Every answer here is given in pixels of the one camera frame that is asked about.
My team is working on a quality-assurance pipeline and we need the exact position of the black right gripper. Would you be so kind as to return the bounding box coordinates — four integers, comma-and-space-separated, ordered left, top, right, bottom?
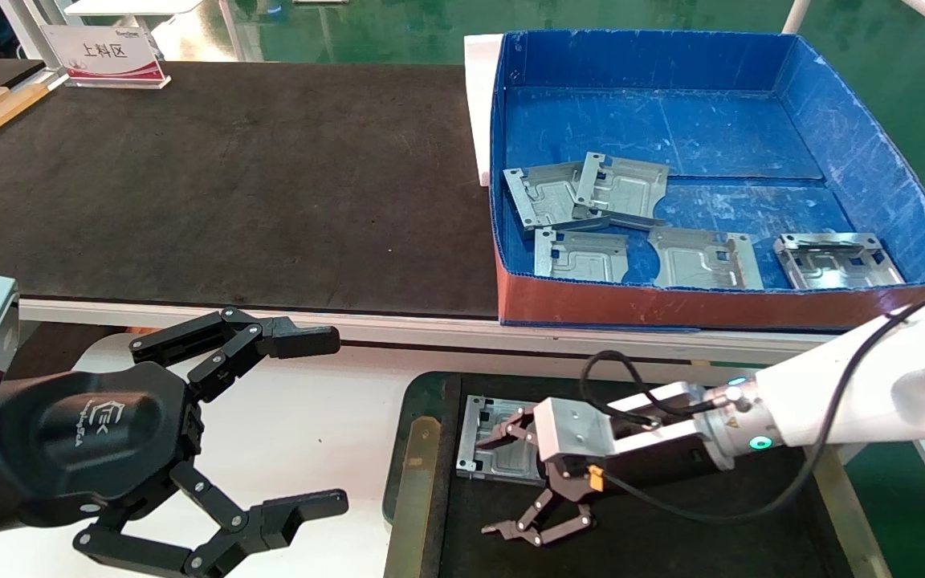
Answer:
475, 405, 724, 548

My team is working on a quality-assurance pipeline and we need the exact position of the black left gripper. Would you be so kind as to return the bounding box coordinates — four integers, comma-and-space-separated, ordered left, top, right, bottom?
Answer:
0, 307, 349, 578

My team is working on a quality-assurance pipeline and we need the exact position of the stamped grey metal bracket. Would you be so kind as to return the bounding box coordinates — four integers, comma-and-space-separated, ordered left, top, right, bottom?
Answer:
533, 227, 630, 283
456, 395, 548, 484
647, 226, 765, 291
573, 152, 670, 232
773, 233, 905, 291
503, 162, 612, 240

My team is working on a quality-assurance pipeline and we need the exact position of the black container tray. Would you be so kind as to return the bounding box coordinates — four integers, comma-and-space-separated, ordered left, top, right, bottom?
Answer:
382, 371, 893, 578

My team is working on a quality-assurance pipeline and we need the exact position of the large black table mat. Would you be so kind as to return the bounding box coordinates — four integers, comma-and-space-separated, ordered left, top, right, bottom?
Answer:
0, 60, 503, 320

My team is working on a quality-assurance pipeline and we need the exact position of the blue corrugated plastic box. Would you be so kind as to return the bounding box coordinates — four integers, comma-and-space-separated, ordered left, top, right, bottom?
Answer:
488, 31, 925, 332

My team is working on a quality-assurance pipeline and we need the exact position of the acrylic sign with Chinese text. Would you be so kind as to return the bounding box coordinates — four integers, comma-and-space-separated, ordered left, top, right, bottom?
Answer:
39, 24, 172, 90

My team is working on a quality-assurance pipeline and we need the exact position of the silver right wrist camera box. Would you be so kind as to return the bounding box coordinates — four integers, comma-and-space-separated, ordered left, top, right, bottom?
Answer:
532, 397, 617, 462

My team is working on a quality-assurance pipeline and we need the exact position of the short black cable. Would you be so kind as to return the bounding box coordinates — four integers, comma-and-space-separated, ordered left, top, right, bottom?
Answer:
581, 351, 720, 420

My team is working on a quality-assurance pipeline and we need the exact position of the aluminium table frame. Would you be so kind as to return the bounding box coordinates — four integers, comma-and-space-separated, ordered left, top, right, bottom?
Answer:
17, 297, 833, 374

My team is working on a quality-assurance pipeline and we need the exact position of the long black camera cable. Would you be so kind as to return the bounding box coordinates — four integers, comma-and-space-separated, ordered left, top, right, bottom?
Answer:
591, 273, 925, 524

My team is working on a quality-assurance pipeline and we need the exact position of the white metal frame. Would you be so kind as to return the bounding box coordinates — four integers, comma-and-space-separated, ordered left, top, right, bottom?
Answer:
0, 0, 70, 81

